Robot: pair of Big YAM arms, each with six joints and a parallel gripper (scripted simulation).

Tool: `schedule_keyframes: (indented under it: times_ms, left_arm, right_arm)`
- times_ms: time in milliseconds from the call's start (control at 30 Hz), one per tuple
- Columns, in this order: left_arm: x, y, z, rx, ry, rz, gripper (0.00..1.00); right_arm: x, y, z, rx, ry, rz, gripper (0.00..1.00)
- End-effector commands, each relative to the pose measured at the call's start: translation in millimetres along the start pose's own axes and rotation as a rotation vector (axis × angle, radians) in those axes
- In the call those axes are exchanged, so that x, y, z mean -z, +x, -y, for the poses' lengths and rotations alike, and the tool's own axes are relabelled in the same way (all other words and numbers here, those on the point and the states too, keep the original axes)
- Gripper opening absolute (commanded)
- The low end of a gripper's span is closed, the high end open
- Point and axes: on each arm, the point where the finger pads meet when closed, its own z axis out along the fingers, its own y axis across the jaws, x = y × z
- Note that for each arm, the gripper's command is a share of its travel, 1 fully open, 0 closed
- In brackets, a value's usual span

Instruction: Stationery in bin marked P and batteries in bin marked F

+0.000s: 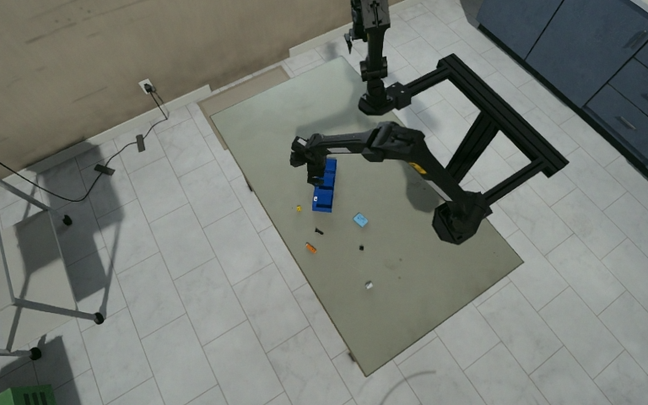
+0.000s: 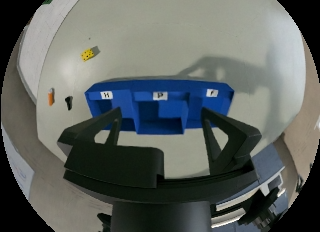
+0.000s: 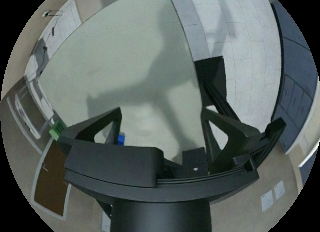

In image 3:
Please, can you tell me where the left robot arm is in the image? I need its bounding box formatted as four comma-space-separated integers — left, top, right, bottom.
96, 199, 112, 219

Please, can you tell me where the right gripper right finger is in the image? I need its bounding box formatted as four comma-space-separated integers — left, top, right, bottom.
200, 107, 262, 174

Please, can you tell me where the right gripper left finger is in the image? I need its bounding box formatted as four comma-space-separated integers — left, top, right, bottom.
60, 107, 122, 145

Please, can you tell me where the blue rack of bins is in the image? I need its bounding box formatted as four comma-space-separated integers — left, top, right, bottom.
117, 135, 125, 145

